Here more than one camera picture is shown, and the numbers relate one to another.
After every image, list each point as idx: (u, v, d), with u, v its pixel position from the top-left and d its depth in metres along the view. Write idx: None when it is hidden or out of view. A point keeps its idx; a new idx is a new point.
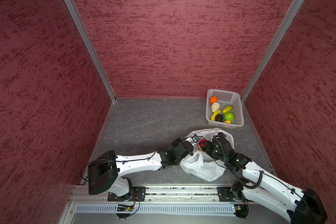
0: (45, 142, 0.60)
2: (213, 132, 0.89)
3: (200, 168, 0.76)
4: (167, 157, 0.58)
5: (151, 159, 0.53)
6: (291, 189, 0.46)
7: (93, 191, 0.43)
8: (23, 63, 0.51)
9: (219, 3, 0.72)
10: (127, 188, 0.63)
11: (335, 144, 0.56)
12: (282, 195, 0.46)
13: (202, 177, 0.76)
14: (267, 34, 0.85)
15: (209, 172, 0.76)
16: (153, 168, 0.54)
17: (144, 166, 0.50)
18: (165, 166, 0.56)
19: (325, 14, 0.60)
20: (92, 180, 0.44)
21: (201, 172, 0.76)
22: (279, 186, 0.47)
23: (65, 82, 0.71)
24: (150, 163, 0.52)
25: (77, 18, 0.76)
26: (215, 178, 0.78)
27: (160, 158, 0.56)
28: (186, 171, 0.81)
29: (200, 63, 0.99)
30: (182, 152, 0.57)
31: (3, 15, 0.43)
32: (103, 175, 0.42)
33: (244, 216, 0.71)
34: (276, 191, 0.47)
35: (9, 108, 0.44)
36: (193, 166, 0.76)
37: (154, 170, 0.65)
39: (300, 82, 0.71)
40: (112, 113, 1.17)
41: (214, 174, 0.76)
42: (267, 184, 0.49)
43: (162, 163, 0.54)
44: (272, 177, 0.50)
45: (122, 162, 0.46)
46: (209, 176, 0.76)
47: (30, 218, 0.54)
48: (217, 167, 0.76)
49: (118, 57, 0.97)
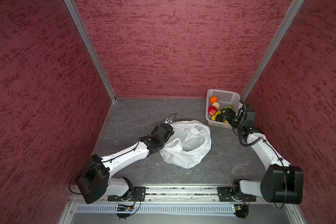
0: (45, 142, 0.60)
2: (191, 125, 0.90)
3: (179, 153, 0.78)
4: (151, 141, 0.61)
5: (137, 148, 0.55)
6: (279, 157, 0.48)
7: (90, 197, 0.42)
8: (23, 63, 0.51)
9: (219, 3, 0.72)
10: (127, 185, 0.64)
11: (335, 144, 0.56)
12: (268, 159, 0.48)
13: (180, 164, 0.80)
14: (267, 34, 0.85)
15: (186, 159, 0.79)
16: (142, 155, 0.56)
17: (132, 157, 0.52)
18: (153, 150, 0.59)
19: (325, 14, 0.60)
20: (85, 189, 0.43)
21: (179, 159, 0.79)
22: (269, 151, 0.50)
23: (65, 82, 0.71)
24: (137, 152, 0.54)
25: (77, 18, 0.76)
26: (192, 166, 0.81)
27: (145, 144, 0.58)
28: (166, 159, 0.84)
29: (200, 63, 0.99)
30: (164, 132, 0.62)
31: (3, 15, 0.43)
32: (94, 180, 0.41)
33: (244, 216, 0.71)
34: (265, 154, 0.50)
35: (9, 108, 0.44)
36: (173, 150, 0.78)
37: (143, 157, 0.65)
39: (300, 82, 0.71)
40: (113, 113, 1.16)
41: (192, 161, 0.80)
42: (259, 146, 0.53)
43: (149, 148, 0.57)
44: (269, 145, 0.53)
45: (109, 161, 0.46)
46: (186, 163, 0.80)
47: (30, 218, 0.54)
48: (194, 156, 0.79)
49: (118, 57, 0.97)
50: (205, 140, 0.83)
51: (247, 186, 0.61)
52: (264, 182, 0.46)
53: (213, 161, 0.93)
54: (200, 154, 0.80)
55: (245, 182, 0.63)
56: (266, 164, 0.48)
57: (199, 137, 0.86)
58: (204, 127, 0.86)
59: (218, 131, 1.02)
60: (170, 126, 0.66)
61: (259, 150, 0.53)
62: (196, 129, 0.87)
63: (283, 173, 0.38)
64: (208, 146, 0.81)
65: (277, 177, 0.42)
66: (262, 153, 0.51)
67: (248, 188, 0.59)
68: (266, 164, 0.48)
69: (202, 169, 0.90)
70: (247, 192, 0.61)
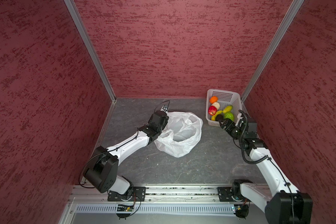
0: (45, 142, 0.60)
2: (186, 117, 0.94)
3: (170, 143, 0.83)
4: (150, 129, 0.64)
5: (138, 136, 0.58)
6: (286, 182, 0.44)
7: (103, 186, 0.44)
8: (23, 63, 0.51)
9: (219, 3, 0.72)
10: (129, 183, 0.66)
11: (335, 144, 0.56)
12: (273, 182, 0.45)
13: (170, 152, 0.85)
14: (267, 34, 0.85)
15: (177, 149, 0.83)
16: (143, 143, 0.59)
17: (136, 145, 0.55)
18: (153, 138, 0.63)
19: (325, 14, 0.60)
20: (96, 179, 0.44)
21: (170, 148, 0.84)
22: (274, 174, 0.46)
23: (65, 82, 0.71)
24: (140, 140, 0.56)
25: (77, 19, 0.77)
26: (181, 156, 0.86)
27: (146, 132, 0.61)
28: (158, 147, 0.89)
29: (200, 63, 0.99)
30: (158, 119, 0.65)
31: (3, 15, 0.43)
32: (105, 170, 0.43)
33: (244, 216, 0.71)
34: (269, 176, 0.47)
35: (9, 108, 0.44)
36: (164, 140, 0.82)
37: (144, 145, 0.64)
39: (300, 82, 0.71)
40: (113, 113, 1.16)
41: (181, 151, 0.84)
42: (263, 165, 0.50)
43: (149, 136, 0.60)
44: (275, 165, 0.49)
45: (115, 150, 0.48)
46: (176, 152, 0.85)
47: (30, 218, 0.54)
48: (184, 146, 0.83)
49: (118, 57, 0.97)
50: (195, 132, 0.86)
51: (248, 193, 0.60)
52: (269, 207, 0.43)
53: (213, 161, 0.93)
54: (190, 144, 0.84)
55: (246, 186, 0.62)
56: (271, 187, 0.45)
57: (192, 129, 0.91)
58: (197, 120, 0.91)
59: (218, 131, 1.02)
60: (164, 113, 0.68)
61: (263, 169, 0.50)
62: (190, 121, 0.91)
63: (290, 201, 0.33)
64: (198, 138, 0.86)
65: (283, 206, 0.39)
66: (266, 174, 0.48)
67: (249, 194, 0.59)
68: (270, 187, 0.46)
69: (202, 169, 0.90)
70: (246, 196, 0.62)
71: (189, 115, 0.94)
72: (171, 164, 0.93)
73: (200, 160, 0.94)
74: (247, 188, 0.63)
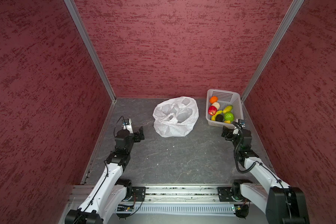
0: (45, 142, 0.60)
2: (179, 100, 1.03)
3: (174, 126, 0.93)
4: (119, 156, 0.60)
5: (110, 172, 0.53)
6: (277, 179, 0.48)
7: None
8: (23, 63, 0.51)
9: (219, 3, 0.72)
10: (122, 187, 0.64)
11: (335, 144, 0.56)
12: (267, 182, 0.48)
13: (176, 133, 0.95)
14: (267, 34, 0.85)
15: (182, 128, 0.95)
16: (118, 175, 0.56)
17: (111, 183, 0.51)
18: (125, 162, 0.59)
19: (325, 14, 0.60)
20: None
21: (175, 129, 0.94)
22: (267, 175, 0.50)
23: (65, 82, 0.71)
24: (113, 175, 0.52)
25: (77, 19, 0.77)
26: (187, 133, 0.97)
27: (115, 163, 0.57)
28: (164, 134, 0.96)
29: (200, 63, 0.99)
30: (122, 141, 0.59)
31: (3, 15, 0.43)
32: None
33: (244, 216, 0.71)
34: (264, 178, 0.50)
35: (9, 108, 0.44)
36: (170, 123, 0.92)
37: (121, 175, 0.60)
39: (300, 82, 0.71)
40: (113, 113, 1.16)
41: (186, 129, 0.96)
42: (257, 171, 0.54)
43: (121, 164, 0.56)
44: (266, 168, 0.54)
45: (90, 204, 0.43)
46: (182, 131, 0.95)
47: (30, 218, 0.54)
48: (187, 124, 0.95)
49: (118, 57, 0.97)
50: (192, 110, 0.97)
51: (248, 194, 0.60)
52: (270, 207, 0.43)
53: (213, 161, 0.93)
54: (192, 122, 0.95)
55: (246, 186, 0.63)
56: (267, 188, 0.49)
57: (188, 110, 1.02)
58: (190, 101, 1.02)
59: (219, 131, 1.02)
60: (126, 133, 0.63)
61: (257, 173, 0.53)
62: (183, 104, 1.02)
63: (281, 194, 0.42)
64: (197, 115, 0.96)
65: (277, 199, 0.42)
66: (262, 178, 0.51)
67: (249, 194, 0.59)
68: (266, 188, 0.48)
69: (202, 169, 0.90)
70: (246, 196, 0.61)
71: (182, 100, 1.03)
72: (171, 164, 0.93)
73: (200, 160, 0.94)
74: (247, 188, 0.63)
